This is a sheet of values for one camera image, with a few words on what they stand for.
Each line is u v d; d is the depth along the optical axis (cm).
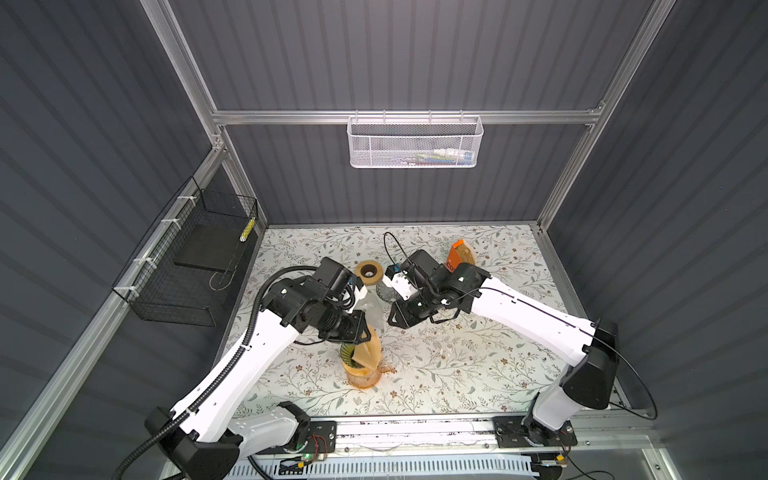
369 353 69
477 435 75
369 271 103
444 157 91
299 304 45
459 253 100
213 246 77
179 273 72
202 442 37
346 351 75
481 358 87
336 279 54
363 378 84
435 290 55
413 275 58
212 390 39
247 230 82
